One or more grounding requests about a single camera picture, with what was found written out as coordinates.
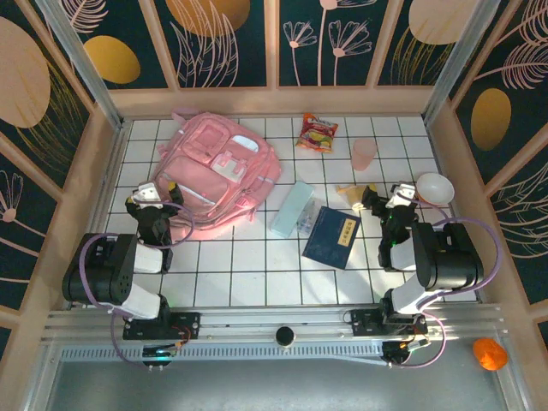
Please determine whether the left controller board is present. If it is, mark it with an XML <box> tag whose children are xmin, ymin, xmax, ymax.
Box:
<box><xmin>142</xmin><ymin>344</ymin><xmax>179</xmax><ymax>368</ymax></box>

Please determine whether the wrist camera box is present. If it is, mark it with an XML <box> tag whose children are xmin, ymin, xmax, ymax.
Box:
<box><xmin>384</xmin><ymin>182</ymin><xmax>417</xmax><ymax>211</ymax></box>
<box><xmin>131</xmin><ymin>182</ymin><xmax>164</xmax><ymax>211</ymax></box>

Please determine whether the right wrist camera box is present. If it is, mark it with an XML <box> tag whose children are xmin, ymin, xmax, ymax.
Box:
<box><xmin>384</xmin><ymin>182</ymin><xmax>417</xmax><ymax>211</ymax></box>

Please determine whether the pink plastic cup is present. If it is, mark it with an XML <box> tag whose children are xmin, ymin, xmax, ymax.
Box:
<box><xmin>350</xmin><ymin>137</ymin><xmax>378</xmax><ymax>172</ymax></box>

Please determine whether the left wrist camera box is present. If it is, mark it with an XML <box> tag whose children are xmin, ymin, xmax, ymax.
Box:
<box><xmin>131</xmin><ymin>182</ymin><xmax>164</xmax><ymax>211</ymax></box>

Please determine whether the white bowl with orange base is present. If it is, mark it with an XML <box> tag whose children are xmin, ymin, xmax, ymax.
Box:
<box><xmin>414</xmin><ymin>172</ymin><xmax>455</xmax><ymax>206</ymax></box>

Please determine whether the right controller board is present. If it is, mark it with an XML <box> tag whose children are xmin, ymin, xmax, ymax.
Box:
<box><xmin>382</xmin><ymin>337</ymin><xmax>432</xmax><ymax>366</ymax></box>

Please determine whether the aluminium rail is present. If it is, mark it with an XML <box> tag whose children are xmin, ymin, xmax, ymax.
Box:
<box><xmin>42</xmin><ymin>304</ymin><xmax>504</xmax><ymax>343</ymax></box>

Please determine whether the black round knob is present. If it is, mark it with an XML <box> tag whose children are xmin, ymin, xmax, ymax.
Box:
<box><xmin>275</xmin><ymin>325</ymin><xmax>297</xmax><ymax>347</ymax></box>

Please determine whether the dark blue book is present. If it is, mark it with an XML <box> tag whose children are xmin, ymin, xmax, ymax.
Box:
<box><xmin>301</xmin><ymin>205</ymin><xmax>362</xmax><ymax>271</ymax></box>

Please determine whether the colourful candy bag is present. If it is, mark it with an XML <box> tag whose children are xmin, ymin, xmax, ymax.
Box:
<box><xmin>295</xmin><ymin>113</ymin><xmax>339</xmax><ymax>154</ymax></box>

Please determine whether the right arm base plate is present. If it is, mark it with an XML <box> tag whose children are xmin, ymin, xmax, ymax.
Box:
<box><xmin>349</xmin><ymin>307</ymin><xmax>429</xmax><ymax>337</ymax></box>

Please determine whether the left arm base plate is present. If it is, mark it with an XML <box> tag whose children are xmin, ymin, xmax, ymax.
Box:
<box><xmin>122</xmin><ymin>311</ymin><xmax>202</xmax><ymax>342</ymax></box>

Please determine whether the orange ball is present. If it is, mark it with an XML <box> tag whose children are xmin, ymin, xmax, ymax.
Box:
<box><xmin>472</xmin><ymin>337</ymin><xmax>509</xmax><ymax>371</ymax></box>

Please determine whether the controller board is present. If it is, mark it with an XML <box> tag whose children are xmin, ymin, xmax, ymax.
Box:
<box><xmin>382</xmin><ymin>337</ymin><xmax>432</xmax><ymax>366</ymax></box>
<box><xmin>142</xmin><ymin>344</ymin><xmax>179</xmax><ymax>368</ymax></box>

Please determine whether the teal pencil case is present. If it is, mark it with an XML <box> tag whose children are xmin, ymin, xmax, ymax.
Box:
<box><xmin>269</xmin><ymin>180</ymin><xmax>314</xmax><ymax>239</ymax></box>

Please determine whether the pink backpack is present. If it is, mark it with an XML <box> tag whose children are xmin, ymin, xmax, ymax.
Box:
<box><xmin>152</xmin><ymin>109</ymin><xmax>283</xmax><ymax>232</ymax></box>

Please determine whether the aluminium corner post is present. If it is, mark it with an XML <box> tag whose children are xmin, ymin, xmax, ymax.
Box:
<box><xmin>33</xmin><ymin>0</ymin><xmax>125</xmax><ymax>129</ymax></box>
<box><xmin>421</xmin><ymin>0</ymin><xmax>502</xmax><ymax>125</ymax></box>

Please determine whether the slotted cable duct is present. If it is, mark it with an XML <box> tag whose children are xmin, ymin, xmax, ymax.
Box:
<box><xmin>59</xmin><ymin>342</ymin><xmax>386</xmax><ymax>363</ymax></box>

